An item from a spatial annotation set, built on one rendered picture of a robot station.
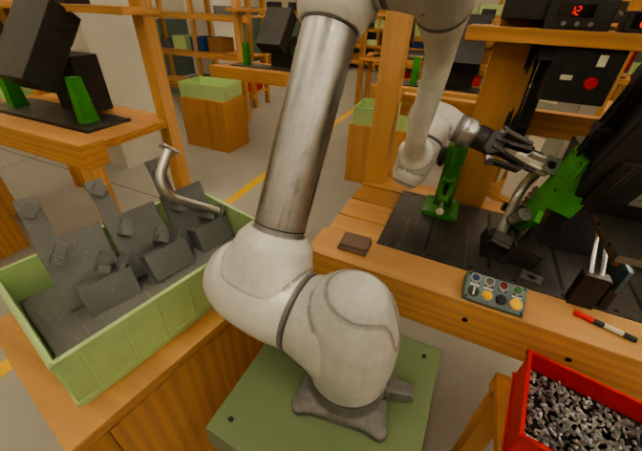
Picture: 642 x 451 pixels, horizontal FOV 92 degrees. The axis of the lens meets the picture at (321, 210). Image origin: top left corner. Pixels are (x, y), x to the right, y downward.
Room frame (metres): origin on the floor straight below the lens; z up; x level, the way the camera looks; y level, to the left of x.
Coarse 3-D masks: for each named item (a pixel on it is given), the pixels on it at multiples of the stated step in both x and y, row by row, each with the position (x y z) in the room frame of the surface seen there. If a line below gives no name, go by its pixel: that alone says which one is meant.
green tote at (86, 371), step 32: (32, 256) 0.64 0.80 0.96; (0, 288) 0.52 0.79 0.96; (32, 288) 0.61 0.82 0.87; (192, 288) 0.59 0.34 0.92; (128, 320) 0.45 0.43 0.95; (160, 320) 0.51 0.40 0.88; (192, 320) 0.57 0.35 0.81; (96, 352) 0.39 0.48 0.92; (128, 352) 0.44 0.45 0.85; (64, 384) 0.34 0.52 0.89; (96, 384) 0.37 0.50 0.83
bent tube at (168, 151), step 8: (160, 144) 0.91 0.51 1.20; (168, 152) 0.90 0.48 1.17; (176, 152) 0.92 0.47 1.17; (160, 160) 0.88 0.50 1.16; (168, 160) 0.89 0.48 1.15; (160, 168) 0.86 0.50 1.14; (160, 176) 0.85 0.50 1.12; (160, 184) 0.84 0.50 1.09; (160, 192) 0.83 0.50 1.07; (168, 192) 0.84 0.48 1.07; (168, 200) 0.84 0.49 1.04; (176, 200) 0.84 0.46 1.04; (184, 200) 0.86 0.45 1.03; (192, 200) 0.88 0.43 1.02; (200, 208) 0.88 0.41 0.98; (208, 208) 0.90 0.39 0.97; (216, 208) 0.92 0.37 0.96
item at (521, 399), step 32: (512, 384) 0.41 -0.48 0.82; (544, 384) 0.39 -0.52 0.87; (576, 384) 0.38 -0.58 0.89; (512, 416) 0.33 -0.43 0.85; (544, 416) 0.32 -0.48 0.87; (576, 416) 0.32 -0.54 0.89; (608, 416) 0.32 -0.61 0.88; (640, 416) 0.32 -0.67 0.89; (512, 448) 0.26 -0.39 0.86; (544, 448) 0.24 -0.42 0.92; (576, 448) 0.26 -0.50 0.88; (608, 448) 0.26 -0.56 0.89; (640, 448) 0.26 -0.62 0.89
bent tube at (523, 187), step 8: (552, 160) 0.85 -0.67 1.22; (560, 160) 0.85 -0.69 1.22; (544, 168) 0.84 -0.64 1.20; (552, 168) 0.85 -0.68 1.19; (528, 176) 0.91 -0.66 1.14; (536, 176) 0.88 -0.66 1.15; (520, 184) 0.92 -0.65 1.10; (528, 184) 0.90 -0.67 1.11; (520, 192) 0.90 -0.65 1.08; (512, 200) 0.89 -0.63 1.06; (520, 200) 0.89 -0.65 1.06; (512, 208) 0.86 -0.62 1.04; (504, 216) 0.85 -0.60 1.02; (504, 224) 0.83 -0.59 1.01; (504, 232) 0.81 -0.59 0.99
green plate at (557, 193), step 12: (576, 156) 0.79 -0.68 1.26; (564, 168) 0.80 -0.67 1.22; (576, 168) 0.75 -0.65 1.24; (552, 180) 0.82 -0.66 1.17; (564, 180) 0.76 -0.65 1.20; (576, 180) 0.74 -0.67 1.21; (540, 192) 0.83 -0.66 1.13; (552, 192) 0.76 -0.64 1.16; (564, 192) 0.75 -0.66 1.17; (528, 204) 0.83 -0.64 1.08; (540, 204) 0.77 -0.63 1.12; (552, 204) 0.75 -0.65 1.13; (564, 204) 0.74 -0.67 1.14; (576, 204) 0.73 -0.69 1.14
